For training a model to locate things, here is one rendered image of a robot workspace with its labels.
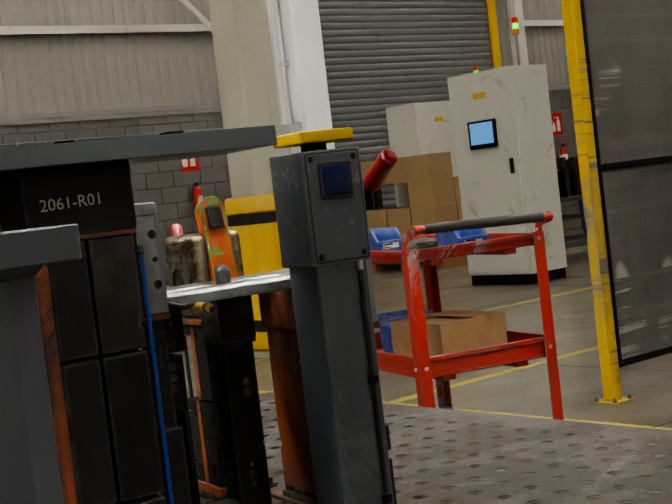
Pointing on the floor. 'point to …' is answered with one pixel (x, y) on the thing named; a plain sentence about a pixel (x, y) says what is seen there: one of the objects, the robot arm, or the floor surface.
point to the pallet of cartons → (420, 198)
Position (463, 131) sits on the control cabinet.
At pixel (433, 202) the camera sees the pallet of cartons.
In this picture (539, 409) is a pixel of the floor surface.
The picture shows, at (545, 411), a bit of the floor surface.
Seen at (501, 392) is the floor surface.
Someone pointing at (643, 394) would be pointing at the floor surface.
